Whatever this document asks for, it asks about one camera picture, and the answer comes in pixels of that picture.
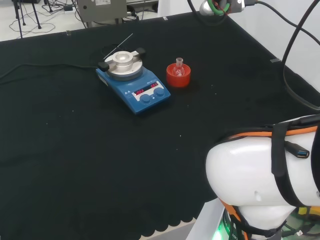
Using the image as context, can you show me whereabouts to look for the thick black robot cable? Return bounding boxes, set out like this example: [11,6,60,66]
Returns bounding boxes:
[281,0,320,111]

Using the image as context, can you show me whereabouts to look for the thin metal heater rod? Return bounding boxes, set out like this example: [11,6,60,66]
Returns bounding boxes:
[103,33,134,60]

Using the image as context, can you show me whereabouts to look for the clear glass round-bottom flask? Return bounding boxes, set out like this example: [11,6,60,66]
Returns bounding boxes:
[174,57,185,77]

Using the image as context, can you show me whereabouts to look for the grey metal box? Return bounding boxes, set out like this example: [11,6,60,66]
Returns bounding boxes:
[76,0,129,24]

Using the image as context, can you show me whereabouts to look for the red round flask stand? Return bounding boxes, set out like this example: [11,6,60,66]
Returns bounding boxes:
[166,62,192,89]

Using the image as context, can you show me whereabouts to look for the black tripod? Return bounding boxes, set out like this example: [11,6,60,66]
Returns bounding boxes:
[11,0,43,39]

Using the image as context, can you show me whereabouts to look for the black heater power cable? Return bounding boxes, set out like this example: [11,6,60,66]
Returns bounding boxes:
[0,63,99,85]

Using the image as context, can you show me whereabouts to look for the black bench cloth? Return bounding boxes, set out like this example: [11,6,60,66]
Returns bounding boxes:
[0,14,320,240]

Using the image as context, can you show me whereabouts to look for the black floor cables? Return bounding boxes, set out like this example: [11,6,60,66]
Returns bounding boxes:
[8,0,76,35]

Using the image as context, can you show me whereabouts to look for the heater with blue base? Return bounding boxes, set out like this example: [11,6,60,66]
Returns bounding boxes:
[95,47,172,116]

